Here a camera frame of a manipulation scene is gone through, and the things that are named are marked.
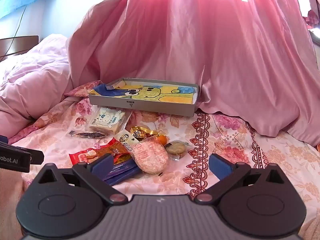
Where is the grey box with cartoon lining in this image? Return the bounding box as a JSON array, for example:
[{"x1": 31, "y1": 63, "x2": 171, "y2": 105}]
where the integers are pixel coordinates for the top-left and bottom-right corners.
[{"x1": 89, "y1": 78, "x2": 200, "y2": 117}]

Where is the orange-red snack packet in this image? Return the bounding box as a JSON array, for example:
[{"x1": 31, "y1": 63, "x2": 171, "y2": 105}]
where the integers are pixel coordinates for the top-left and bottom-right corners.
[{"x1": 96, "y1": 137, "x2": 133, "y2": 165}]

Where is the pink curtain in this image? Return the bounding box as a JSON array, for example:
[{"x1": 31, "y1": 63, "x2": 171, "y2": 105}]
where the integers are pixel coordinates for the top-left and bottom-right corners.
[{"x1": 66, "y1": 0, "x2": 320, "y2": 148}]

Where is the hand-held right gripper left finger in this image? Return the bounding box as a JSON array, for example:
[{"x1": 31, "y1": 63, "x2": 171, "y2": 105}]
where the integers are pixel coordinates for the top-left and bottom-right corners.
[{"x1": 33, "y1": 154, "x2": 128, "y2": 205}]

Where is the purple snack packet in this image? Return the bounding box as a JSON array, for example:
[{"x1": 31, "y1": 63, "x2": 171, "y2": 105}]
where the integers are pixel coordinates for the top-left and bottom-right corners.
[{"x1": 101, "y1": 160, "x2": 142, "y2": 187}]

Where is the red snack packet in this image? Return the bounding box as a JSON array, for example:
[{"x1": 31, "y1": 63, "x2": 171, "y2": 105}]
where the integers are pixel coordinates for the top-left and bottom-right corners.
[{"x1": 69, "y1": 147, "x2": 100, "y2": 165}]

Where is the pale pink duvet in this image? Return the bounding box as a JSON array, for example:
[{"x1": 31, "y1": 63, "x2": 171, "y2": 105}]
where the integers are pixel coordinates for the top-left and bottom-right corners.
[{"x1": 0, "y1": 34, "x2": 73, "y2": 137}]

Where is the dark dried fruit packet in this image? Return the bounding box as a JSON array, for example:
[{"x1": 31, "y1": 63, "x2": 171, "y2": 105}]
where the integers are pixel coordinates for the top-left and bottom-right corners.
[{"x1": 68, "y1": 130, "x2": 110, "y2": 140}]

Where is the floral bed sheet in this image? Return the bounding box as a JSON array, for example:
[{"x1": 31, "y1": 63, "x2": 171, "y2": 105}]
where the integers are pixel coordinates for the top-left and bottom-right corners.
[{"x1": 7, "y1": 80, "x2": 320, "y2": 240}]

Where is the white toast bread packet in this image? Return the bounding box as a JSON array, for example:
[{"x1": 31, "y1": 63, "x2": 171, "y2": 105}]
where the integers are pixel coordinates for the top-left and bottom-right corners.
[{"x1": 87, "y1": 107, "x2": 132, "y2": 136}]

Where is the golden foil snack packet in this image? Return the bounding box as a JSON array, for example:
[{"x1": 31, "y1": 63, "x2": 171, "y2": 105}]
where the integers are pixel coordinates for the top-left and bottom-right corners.
[{"x1": 130, "y1": 125, "x2": 160, "y2": 142}]

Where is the round cookie packet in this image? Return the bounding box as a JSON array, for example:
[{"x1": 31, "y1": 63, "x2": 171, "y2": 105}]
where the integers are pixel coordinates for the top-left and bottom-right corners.
[{"x1": 164, "y1": 140, "x2": 190, "y2": 162}]

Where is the pink rice cracker packet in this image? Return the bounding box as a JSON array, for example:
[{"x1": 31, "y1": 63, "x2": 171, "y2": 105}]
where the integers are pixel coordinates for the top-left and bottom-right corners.
[{"x1": 127, "y1": 136, "x2": 170, "y2": 175}]

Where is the thin black cable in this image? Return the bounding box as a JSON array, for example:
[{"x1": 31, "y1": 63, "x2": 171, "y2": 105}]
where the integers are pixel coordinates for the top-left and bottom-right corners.
[{"x1": 0, "y1": 4, "x2": 27, "y2": 63}]

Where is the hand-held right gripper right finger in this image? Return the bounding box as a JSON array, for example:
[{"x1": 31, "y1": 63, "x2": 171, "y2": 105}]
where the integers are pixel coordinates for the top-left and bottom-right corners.
[{"x1": 194, "y1": 154, "x2": 287, "y2": 205}]

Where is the brown wooden headboard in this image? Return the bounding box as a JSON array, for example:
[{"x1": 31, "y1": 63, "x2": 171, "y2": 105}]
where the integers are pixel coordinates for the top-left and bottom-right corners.
[{"x1": 0, "y1": 35, "x2": 39, "y2": 62}]

